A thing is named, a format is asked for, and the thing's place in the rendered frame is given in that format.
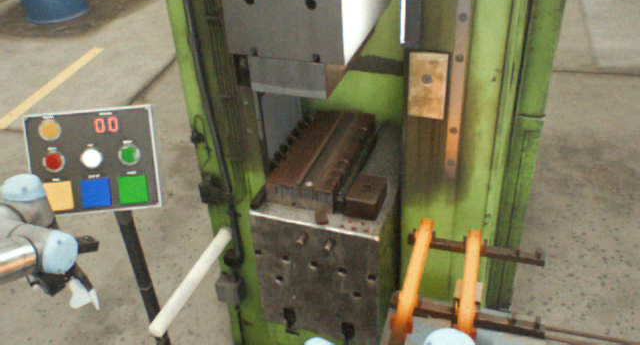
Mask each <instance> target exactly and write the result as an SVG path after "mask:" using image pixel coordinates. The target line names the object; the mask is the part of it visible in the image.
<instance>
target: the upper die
mask: <svg viewBox="0 0 640 345"><path fill-rule="evenodd" d="M374 33H375V25H374V26H373V28H372V30H371V31H370V32H369V34H368V35H367V36H366V38H365V39H364V41H363V42H362V43H361V45H360V46H359V47H358V49H357V50H356V52H355V53H354V54H353V56H352V57H351V58H350V60H349V61H348V62H347V64H346V65H344V66H343V65H334V64H325V63H321V61H320V56H319V57H318V58H317V59H315V60H314V62H306V61H297V60H287V59H278V58H269V57H260V56H258V55H257V51H256V52H255V53H254V54H253V55H252V56H251V55H248V56H247V57H248V64H249V72H250V79H251V86H252V90H255V91H263V92H271V93H278V94H286V95H294V96H302V97H309V98H318V99H326V100H327V99H328V97H329V96H330V95H331V93H332V92H333V90H334V89H335V88H336V86H337V85H338V83H339V82H340V81H341V79H342V78H343V76H344V75H345V74H346V72H347V71H348V69H349V68H350V67H351V65H352V64H353V62H354V61H355V60H356V58H357V57H358V55H359V54H360V53H361V51H362V50H363V49H364V47H365V46H366V44H367V43H368V42H369V40H370V39H371V37H372V36H373V35H374Z"/></svg>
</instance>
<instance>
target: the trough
mask: <svg viewBox="0 0 640 345"><path fill-rule="evenodd" d="M355 114H356V113H354V112H345V114H344V116H343V117H342V119H341V120H340V122H339V123H338V125H337V126H336V128H335V129H334V132H333V134H332V135H331V137H330V138H329V140H328V141H327V143H326V144H325V146H324V148H323V149H322V151H321V152H320V154H319V155H317V157H316V158H315V160H314V162H313V163H312V165H311V166H310V168H309V169H308V171H307V172H306V174H305V176H304V177H303V179H302V180H301V182H300V183H299V186H300V188H302V189H308V190H311V185H310V186H306V185H305V183H306V182H312V183H313V182H314V180H315V178H316V177H317V175H319V174H320V172H321V170H322V169H323V167H324V165H325V164H326V162H327V161H328V159H329V157H330V156H331V154H332V152H333V151H334V149H335V148H336V146H337V144H338V143H339V141H340V139H341V138H342V136H343V135H344V133H345V131H346V129H347V127H348V125H349V124H350V122H351V121H352V119H353V117H354V116H355Z"/></svg>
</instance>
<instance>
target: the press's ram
mask: <svg viewBox="0 0 640 345"><path fill-rule="evenodd" d="M220 1H221V7H223V14H224V20H225V27H226V34H227V41H228V48H229V53H232V54H242V55H251V56H252V55H253V54H254V53H255V52H256V51H257V55H258V56H260V57H269V58H278V59H287V60H297V61H306V62H314V60H315V59H317V58H318V57H319V56H320V61H321V63H325V64H334V65H343V66H344V65H346V64H347V62H348V61H349V60H350V58H351V57H352V56H353V54H354V53H355V52H356V50H357V49H358V47H359V46H360V45H361V43H362V42H363V41H364V39H365V38H366V36H367V35H368V34H369V32H370V31H371V30H372V28H373V26H374V25H375V23H376V22H377V20H378V19H379V18H380V16H381V15H382V14H383V12H384V11H385V10H386V8H387V7H388V5H389V4H390V3H391V1H392V0H220Z"/></svg>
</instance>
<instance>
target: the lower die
mask: <svg viewBox="0 0 640 345"><path fill-rule="evenodd" d="M345 112H354V113H356V114H355V116H354V117H353V119H352V121H351V122H350V124H349V125H348V127H347V129H346V131H345V133H344V135H343V136H342V138H341V139H340V141H339V143H338V144H337V146H336V148H335V149H334V151H333V152H332V154H331V156H330V157H329V159H328V161H327V162H326V164H325V165H324V167H323V169H322V170H321V172H320V174H319V175H317V177H316V178H315V180H314V182H313V183H312V185H311V190H308V189H302V188H300V186H299V183H300V182H301V180H302V179H303V177H304V176H305V174H306V172H307V171H308V169H309V168H310V166H311V165H312V163H313V162H314V160H315V158H316V157H317V155H319V154H320V152H321V151H322V149H323V148H324V146H325V144H326V143H327V141H328V140H329V138H330V137H331V135H332V134H333V132H334V129H335V128H336V126H337V125H338V123H339V122H340V120H341V119H342V117H343V116H344V114H345ZM312 116H313V121H311V118H310V120H309V121H308V122H307V124H308V128H306V125H305V127H304V128H303V130H302V133H303V137H301V133H300V134H299V136H298V137H297V144H295V141H294V143H293V144H292V146H291V149H292V152H291V153H290V150H288V151H287V152H286V154H285V157H286V160H285V161H284V158H282V159H281V161H280V162H279V166H280V169H279V170H278V168H277V166H276V168H275V169H274V171H273V172H272V173H271V175H270V176H269V177H268V179H267V180H266V182H265V183H264V185H265V192H266V200H267V202H272V203H277V204H283V205H288V206H293V207H299V208H304V209H309V210H314V211H326V213H331V214H334V212H335V210H336V208H337V206H336V204H335V199H336V197H337V195H338V183H337V182H336V181H334V180H331V181H330V182H329V184H327V181H328V179H330V178H335V179H337V180H338V181H339V182H340V184H341V188H342V186H343V182H344V177H343V173H342V172H340V171H336V172H335V174H332V173H333V170H335V169H341V170H343V171H344V172H345V174H346V179H347V176H348V173H349V167H348V164H347V163H345V162H341V163H340V165H338V162H339V161H340V160H346V161H348V162H349V163H350V165H351V170H352V167H353V164H354V162H353V156H352V155H351V154H349V153H347V154H345V157H343V153H344V152H346V151H350V152H352V153H354V155H355V157H356V160H357V157H358V148H357V146H355V145H351V146H350V148H348V145H349V144H350V143H356V144H358V145H359V147H360V153H361V151H362V148H363V141H362V139H361V138H359V137H356V138H355V139H354V141H353V140H352V138H353V137H354V136H355V135H360V136H362V137H363V138H364V140H365V144H366V141H367V132H366V130H365V129H359V133H357V129H358V128H359V127H361V126H363V127H366V128H367V129H368V130H369V137H370V136H371V135H373V134H374V133H375V114H369V113H361V110H355V109H347V108H345V109H344V111H342V110H335V109H330V110H329V111H323V110H316V111H315V113H314V114H313V115H312ZM293 202H294V203H295V205H292V203H293Z"/></svg>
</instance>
